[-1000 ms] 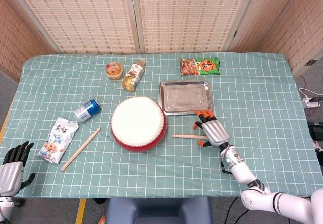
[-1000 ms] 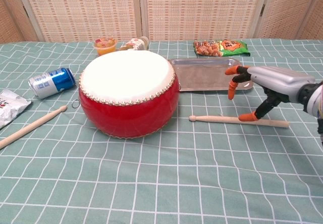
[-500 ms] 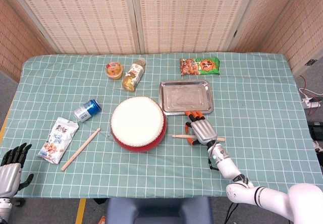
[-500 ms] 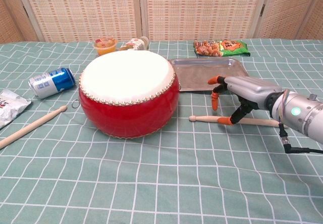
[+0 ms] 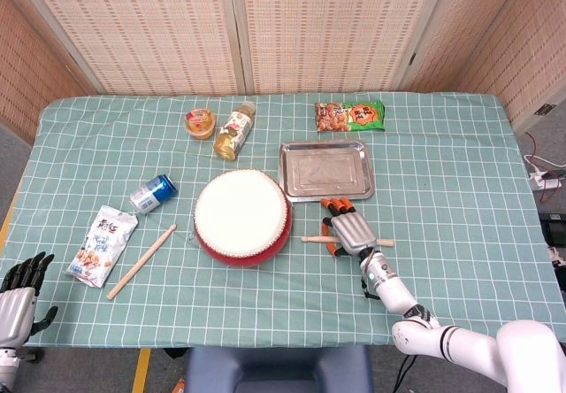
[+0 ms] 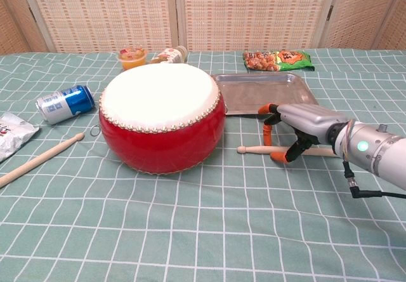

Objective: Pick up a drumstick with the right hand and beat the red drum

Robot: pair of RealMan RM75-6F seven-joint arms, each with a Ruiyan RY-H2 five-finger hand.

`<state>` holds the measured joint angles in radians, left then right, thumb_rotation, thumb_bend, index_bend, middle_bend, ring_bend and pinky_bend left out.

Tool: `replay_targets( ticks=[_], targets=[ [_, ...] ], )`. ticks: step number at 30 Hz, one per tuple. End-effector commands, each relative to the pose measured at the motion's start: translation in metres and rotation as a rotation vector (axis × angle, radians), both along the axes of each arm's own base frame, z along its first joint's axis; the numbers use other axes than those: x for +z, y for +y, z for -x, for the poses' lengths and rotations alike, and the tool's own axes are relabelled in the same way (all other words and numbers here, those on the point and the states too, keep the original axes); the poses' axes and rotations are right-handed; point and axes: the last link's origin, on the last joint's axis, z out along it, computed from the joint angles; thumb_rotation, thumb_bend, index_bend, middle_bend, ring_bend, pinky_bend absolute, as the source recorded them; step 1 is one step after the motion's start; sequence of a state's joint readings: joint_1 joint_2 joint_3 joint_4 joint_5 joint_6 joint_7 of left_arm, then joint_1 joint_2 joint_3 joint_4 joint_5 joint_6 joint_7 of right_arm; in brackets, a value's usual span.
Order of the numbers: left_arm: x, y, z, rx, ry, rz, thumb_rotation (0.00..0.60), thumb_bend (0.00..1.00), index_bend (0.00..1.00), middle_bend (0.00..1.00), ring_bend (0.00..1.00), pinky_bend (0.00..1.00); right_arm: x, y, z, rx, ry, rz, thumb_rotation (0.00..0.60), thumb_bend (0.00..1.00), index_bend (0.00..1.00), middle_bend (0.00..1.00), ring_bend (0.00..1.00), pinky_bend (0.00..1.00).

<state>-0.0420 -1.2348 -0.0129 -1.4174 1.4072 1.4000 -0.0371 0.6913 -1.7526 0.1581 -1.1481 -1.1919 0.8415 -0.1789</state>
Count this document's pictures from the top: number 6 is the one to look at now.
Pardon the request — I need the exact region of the red drum white skin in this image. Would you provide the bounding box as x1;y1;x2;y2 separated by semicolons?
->
98;63;227;175

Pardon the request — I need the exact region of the blue white drink can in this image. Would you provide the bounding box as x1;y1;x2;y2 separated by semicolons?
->
35;84;96;126

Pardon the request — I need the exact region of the green orange snack bag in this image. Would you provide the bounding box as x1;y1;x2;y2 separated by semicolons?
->
242;50;315;72

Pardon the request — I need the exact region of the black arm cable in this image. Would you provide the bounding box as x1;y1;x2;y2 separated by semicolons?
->
342;159;406;199

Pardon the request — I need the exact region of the bamboo folding screen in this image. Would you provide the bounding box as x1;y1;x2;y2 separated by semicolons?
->
0;0;406;54

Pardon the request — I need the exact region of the orange fruit jelly cup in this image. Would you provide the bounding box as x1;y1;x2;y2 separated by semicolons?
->
117;47;148;71

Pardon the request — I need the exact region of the yellow tea bottle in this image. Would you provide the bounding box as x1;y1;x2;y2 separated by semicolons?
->
149;45;188;65

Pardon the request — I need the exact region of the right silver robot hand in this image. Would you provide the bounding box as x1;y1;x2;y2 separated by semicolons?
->
257;103;349;164

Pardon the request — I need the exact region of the wooden drumstick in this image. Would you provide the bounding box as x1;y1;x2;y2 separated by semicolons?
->
237;145;339;158
0;132;86;189

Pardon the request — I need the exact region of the silver metal tray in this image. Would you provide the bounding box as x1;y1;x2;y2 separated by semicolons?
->
211;72;319;116

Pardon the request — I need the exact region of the green checked tablecloth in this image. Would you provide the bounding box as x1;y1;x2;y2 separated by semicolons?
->
0;48;406;282

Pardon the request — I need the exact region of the white snack bag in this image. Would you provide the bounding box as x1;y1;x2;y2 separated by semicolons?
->
0;111;41;163

